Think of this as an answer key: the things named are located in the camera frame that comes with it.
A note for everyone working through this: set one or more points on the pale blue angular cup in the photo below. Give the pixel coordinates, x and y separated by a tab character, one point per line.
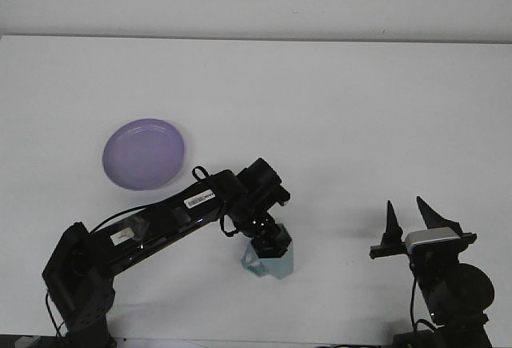
280	266

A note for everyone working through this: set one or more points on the pale purple round plate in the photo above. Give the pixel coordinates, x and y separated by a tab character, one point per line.
144	156

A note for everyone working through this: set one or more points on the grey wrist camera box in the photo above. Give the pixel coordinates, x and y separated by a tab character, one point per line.
432	237

